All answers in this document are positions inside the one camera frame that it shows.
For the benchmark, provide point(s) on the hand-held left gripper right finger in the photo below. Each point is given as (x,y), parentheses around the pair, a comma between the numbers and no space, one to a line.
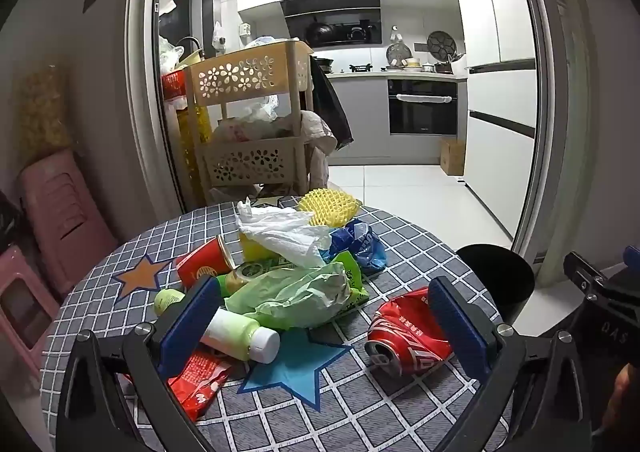
(457,327)

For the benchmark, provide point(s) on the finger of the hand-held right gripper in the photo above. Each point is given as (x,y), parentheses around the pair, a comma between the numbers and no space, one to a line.
(582,269)
(633,254)

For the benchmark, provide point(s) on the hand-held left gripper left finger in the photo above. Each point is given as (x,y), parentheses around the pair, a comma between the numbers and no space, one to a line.
(192,327)

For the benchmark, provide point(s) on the black trash bin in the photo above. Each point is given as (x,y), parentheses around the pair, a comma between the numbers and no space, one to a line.
(492,282)

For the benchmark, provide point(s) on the red paper cup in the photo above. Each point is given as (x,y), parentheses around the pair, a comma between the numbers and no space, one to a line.
(202,264)

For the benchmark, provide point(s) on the person's right hand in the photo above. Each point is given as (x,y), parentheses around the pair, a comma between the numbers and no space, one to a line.
(624,389)

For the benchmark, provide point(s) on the white and green bottle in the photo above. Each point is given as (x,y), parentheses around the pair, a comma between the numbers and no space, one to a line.
(240,332)

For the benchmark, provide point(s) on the crushed red soda can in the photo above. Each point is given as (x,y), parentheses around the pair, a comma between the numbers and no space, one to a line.
(410,337)

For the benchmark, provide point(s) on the red snack packet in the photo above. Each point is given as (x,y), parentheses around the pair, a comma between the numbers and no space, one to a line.
(200,379)

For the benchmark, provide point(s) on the green and gold can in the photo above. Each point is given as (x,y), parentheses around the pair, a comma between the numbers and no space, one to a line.
(245,277)

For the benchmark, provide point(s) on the yellow packet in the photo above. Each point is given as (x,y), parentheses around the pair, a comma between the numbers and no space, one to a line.
(251,248)

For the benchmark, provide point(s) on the grey checked star tablecloth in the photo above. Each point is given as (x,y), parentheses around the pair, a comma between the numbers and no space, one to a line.
(400,242)

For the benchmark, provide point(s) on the green plastic bag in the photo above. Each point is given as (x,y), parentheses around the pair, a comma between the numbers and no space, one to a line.
(295,297)

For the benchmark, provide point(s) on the green snack packet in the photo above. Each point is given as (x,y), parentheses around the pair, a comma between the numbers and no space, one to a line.
(354,279)

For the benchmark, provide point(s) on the blue plastic bag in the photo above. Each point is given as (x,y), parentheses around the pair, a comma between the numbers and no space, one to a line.
(357,244)

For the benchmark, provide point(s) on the white plastic bag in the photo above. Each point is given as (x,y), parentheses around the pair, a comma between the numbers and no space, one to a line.
(285,234)

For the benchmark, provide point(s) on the white refrigerator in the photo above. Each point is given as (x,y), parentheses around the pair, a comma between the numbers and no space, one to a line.
(502,132)

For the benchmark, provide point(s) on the cardboard box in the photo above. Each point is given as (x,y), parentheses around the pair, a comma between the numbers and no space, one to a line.
(452,157)

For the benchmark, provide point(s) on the pink plastic stool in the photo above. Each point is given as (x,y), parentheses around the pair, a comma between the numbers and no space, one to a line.
(22,302)

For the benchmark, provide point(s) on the stack of pink stools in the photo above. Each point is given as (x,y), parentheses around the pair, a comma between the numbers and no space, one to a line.
(60,212)

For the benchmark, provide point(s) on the yellow foam fruit net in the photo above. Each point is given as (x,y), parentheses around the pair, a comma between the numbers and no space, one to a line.
(327,207)

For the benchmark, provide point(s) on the yellow bag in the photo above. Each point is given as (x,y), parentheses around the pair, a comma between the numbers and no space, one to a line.
(196,137)

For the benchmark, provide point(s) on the plastic bags in cart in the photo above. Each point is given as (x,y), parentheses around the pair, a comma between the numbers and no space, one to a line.
(250,125)

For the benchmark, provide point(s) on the built-in black oven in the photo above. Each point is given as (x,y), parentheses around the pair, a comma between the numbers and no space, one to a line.
(422,107)

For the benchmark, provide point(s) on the white sack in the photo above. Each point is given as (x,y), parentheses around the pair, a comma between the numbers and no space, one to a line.
(320,137)

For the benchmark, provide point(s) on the beige perforated storage cart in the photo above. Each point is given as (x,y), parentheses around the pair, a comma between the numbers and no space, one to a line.
(240,77)

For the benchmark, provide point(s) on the black hanging cloth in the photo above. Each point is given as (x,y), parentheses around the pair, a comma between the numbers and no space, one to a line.
(330,102)

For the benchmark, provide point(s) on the yellowish woven pad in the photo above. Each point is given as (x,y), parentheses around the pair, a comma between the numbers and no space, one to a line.
(42,112)

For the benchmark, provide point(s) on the cooking pots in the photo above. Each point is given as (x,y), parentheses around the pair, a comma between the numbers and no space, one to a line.
(417,65)

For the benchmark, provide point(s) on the round metal steamer rack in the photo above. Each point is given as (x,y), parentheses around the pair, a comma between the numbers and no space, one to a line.
(444,45)

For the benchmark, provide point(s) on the gas stove burner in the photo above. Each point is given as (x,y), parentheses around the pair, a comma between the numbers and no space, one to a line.
(361,67)

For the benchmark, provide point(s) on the round metal plate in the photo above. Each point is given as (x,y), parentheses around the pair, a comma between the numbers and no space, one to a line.
(398,54)

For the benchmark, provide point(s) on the kitchen faucet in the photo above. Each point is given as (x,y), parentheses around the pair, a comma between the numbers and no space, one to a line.
(187,43)

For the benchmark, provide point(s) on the black range hood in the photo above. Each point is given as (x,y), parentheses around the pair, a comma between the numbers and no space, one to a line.
(332,20)

